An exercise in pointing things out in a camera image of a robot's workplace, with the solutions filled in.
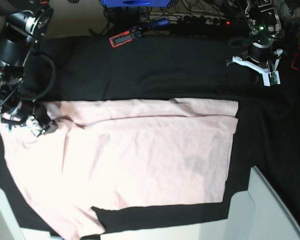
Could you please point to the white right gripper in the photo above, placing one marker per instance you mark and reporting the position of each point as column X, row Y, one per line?
column 31, row 115

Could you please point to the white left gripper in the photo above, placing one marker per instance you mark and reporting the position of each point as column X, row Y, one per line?
column 268, row 69

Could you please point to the pink T-shirt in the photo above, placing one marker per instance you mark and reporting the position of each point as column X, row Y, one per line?
column 119, row 154

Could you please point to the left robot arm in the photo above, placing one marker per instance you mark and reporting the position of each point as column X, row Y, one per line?
column 264, row 27

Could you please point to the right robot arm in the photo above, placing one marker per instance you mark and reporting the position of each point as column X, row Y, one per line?
column 25, row 25

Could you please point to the red clamp right edge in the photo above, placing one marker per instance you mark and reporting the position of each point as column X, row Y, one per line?
column 294, row 62

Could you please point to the black table cloth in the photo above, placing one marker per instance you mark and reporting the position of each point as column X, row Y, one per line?
column 162, row 67

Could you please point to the blue box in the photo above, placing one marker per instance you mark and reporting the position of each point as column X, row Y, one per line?
column 135, row 3

